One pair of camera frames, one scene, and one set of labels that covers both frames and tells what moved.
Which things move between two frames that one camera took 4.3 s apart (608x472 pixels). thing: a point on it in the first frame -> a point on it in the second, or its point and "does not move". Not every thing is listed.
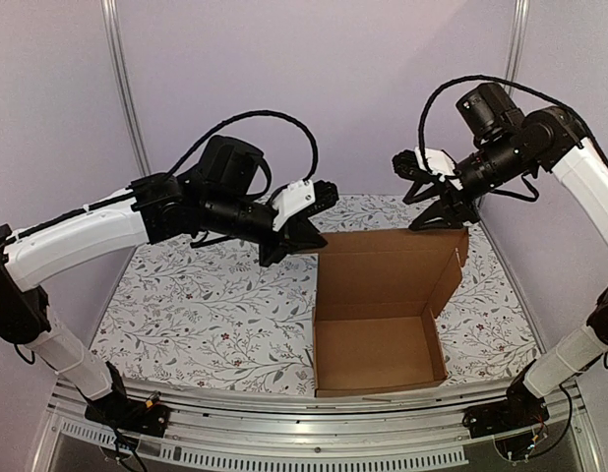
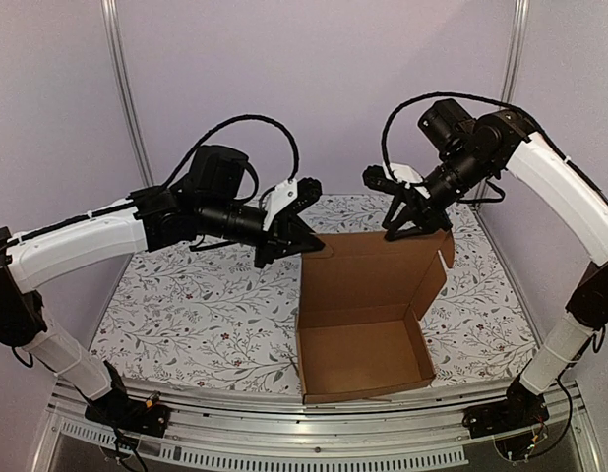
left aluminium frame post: (110, 11) does not move
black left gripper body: (225, 215) does not move
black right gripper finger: (432, 192) -> (395, 206)
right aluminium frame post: (517, 33) does not move
